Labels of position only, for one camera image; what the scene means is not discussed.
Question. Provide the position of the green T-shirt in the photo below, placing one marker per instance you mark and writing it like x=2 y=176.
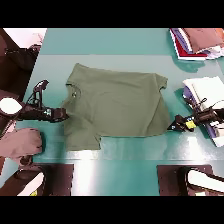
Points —
x=116 y=103

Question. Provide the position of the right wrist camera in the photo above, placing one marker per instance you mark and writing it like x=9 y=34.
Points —
x=201 y=104

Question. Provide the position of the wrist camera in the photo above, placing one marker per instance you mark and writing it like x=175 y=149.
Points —
x=201 y=104
x=39 y=91

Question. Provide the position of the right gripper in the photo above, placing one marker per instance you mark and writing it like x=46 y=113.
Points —
x=182 y=123

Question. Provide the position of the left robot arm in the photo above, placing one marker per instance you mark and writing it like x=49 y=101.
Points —
x=20 y=111

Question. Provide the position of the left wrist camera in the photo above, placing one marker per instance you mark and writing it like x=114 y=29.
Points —
x=39 y=91

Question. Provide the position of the red garment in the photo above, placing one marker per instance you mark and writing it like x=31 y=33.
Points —
x=184 y=50

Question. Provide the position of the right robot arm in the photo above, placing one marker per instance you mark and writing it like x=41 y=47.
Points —
x=210 y=181

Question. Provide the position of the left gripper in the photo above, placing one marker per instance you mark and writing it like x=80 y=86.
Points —
x=59 y=114

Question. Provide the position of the purple garment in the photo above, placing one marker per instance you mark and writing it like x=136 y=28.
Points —
x=190 y=96

